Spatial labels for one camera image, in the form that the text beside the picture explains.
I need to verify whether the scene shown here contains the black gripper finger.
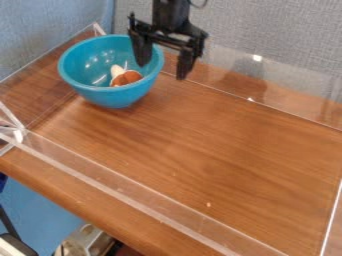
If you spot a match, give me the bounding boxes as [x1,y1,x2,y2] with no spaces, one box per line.
[130,31,152,67]
[177,48,195,80]

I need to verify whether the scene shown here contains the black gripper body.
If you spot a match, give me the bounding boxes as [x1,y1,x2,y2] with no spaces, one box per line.
[128,0,209,57]

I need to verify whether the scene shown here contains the orange toy mushroom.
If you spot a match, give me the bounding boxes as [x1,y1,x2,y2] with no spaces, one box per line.
[110,65,143,87]

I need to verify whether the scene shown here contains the blue plastic bowl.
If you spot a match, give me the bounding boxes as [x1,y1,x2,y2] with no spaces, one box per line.
[58,34,165,108]

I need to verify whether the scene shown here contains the white device under table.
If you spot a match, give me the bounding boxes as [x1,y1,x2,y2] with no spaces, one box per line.
[54,223,115,256]

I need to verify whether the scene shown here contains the clear acrylic barrier frame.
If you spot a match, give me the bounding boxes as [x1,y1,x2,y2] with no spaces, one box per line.
[0,20,342,256]

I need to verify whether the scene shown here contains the black chair frame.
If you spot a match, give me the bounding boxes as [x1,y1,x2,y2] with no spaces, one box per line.
[0,205,39,256]

